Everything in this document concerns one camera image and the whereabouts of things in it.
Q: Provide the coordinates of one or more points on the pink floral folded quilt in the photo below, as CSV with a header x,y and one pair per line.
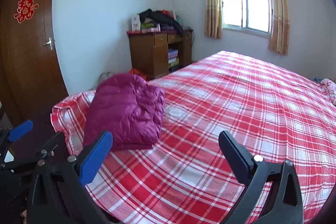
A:
x,y
330,87

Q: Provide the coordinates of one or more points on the brown wooden desk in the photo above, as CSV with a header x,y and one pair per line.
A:
x,y
150,52

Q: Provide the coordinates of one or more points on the books in desk shelf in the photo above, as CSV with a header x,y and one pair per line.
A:
x,y
173,60

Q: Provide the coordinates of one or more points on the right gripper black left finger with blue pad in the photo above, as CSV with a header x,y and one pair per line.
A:
x,y
75,173

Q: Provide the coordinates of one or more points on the magenta quilted down jacket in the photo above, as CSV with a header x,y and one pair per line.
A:
x,y
129,108

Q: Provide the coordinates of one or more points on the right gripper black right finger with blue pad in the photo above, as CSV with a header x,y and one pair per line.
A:
x,y
284,201

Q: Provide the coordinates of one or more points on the white gift box on desk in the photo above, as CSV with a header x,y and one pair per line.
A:
x,y
136,23

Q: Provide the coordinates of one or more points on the brown wooden door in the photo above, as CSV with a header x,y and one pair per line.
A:
x,y
31,80

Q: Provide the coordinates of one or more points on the red double happiness decoration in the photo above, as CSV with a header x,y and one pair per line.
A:
x,y
25,10

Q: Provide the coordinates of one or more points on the black clothes pile on desk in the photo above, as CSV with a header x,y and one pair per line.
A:
x,y
160,17

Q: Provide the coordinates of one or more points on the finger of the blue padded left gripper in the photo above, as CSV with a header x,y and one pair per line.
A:
x,y
19,131

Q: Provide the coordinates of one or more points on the silver door handle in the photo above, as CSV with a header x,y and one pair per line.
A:
x,y
50,44

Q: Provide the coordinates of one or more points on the red white plaid bed sheet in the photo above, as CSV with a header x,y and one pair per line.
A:
x,y
273,112

